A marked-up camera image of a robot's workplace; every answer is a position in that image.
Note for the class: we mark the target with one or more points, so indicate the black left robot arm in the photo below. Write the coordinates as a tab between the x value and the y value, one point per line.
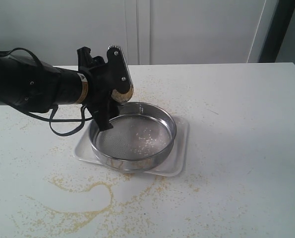
33	87

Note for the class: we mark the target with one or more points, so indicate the white rectangular plastic tray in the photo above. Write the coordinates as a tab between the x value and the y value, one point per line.
170	167

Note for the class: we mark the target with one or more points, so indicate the stainless steel cup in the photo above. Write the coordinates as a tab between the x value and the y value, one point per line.
122	98

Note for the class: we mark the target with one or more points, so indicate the round steel sieve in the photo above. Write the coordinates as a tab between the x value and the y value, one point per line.
141	138

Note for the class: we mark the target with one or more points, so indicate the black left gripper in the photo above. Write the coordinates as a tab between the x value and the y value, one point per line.
103	83

